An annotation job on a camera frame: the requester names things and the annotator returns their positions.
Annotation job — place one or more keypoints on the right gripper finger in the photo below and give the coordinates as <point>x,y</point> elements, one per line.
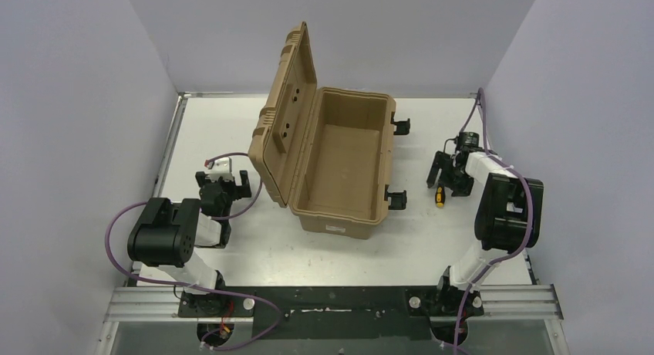
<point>461,188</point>
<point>435,168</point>

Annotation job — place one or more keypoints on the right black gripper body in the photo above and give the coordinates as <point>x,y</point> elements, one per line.
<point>450,170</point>

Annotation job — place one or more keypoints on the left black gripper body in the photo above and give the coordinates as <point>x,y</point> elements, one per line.
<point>223,186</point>

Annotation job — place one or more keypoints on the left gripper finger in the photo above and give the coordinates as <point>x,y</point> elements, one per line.
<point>201,178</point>
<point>244,189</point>

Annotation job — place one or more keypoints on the yellow black handled screwdriver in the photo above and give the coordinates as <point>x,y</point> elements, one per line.
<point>440,196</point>

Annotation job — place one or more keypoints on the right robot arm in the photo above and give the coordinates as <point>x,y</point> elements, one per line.
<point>507,219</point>

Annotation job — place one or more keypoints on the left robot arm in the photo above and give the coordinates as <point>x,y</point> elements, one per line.
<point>167,233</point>

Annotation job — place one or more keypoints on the tan plastic tool box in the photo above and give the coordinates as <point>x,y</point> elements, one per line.
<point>326,153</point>

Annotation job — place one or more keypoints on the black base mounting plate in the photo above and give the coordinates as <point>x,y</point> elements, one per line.
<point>333,312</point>

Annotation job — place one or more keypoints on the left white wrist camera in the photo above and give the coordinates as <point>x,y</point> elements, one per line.
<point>219,169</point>

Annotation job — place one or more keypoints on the aluminium front rail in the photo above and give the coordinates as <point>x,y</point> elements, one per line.
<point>149,304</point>

